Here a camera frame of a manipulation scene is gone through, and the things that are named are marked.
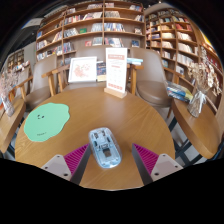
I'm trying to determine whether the curved wooden bookshelf unit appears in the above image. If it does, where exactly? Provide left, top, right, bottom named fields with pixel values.
left=144, top=8, right=224, bottom=114

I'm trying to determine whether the glass vase with dried flowers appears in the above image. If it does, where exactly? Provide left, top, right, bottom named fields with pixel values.
left=0, top=68, right=22, bottom=118
left=185, top=46, right=223, bottom=118

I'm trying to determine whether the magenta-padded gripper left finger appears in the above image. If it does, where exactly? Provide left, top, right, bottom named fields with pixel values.
left=40, top=143, right=93, bottom=186

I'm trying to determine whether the green cloud-shaped mouse pad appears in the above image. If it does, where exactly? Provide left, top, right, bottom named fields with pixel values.
left=23, top=102, right=71, bottom=143

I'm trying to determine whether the white framed picture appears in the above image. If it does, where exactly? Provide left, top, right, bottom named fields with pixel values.
left=67, top=56, right=98, bottom=84

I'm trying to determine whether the large wooden bookshelf unit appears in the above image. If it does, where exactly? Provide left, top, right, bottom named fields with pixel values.
left=34, top=0, right=147, bottom=67

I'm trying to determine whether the stack of teal books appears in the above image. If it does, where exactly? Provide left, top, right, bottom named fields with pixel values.
left=126, top=57, right=144, bottom=66

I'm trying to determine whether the dark blue book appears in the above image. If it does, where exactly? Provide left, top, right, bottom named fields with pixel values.
left=96, top=60, right=108, bottom=83

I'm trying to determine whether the transparent computer mouse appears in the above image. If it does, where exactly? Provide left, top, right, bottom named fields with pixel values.
left=88, top=126, right=123, bottom=170

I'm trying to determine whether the white sign on wooden stand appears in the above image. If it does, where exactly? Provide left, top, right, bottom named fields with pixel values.
left=103, top=47, right=129, bottom=100

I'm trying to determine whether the small wooden shelf unit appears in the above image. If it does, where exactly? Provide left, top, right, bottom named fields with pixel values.
left=6, top=48, right=26, bottom=73

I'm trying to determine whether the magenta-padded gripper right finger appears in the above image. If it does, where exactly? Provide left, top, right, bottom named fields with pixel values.
left=131, top=142, right=185, bottom=186

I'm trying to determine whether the round wooden side table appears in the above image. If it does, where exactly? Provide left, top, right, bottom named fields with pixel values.
left=0, top=96, right=27, bottom=154
left=171, top=96, right=224, bottom=160

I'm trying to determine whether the pile of magazines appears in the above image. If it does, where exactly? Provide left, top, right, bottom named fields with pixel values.
left=165, top=80, right=194, bottom=104

